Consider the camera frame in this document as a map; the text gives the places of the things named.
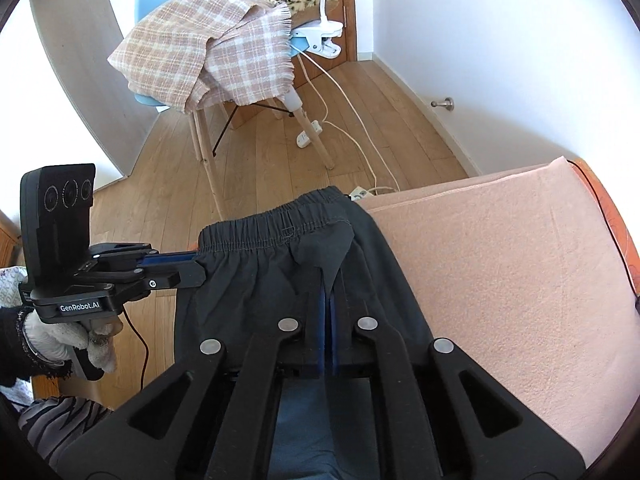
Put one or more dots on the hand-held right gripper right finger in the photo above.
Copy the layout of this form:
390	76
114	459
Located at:
334	340

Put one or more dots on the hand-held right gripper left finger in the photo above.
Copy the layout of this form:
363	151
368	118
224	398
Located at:
320	340

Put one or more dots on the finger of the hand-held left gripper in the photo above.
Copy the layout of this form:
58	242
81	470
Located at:
170	258
165	280

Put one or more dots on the dark blue pants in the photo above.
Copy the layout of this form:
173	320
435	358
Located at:
240	280

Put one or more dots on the person's left hand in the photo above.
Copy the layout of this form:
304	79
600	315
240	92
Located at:
55	335

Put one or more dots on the leaf print white cloth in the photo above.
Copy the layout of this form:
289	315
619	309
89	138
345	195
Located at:
11	282

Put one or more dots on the white power strip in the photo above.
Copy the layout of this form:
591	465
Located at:
359	192

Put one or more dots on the person's striped trouser leg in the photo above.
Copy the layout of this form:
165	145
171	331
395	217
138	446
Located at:
65	420

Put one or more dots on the pink blanket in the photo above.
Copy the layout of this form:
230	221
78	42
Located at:
500	285

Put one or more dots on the light grey wardrobe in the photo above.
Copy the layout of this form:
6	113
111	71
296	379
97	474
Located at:
85	45

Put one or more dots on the beige plaid blanket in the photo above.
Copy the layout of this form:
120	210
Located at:
195	45

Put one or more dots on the metal door stopper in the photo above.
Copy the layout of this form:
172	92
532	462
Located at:
445	104

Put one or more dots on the white clamp lamp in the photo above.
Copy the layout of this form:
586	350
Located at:
320	35

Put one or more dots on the leopard print cloth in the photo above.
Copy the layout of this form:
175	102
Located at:
305	2

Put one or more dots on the white inline switch box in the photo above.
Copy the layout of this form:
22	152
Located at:
307	135

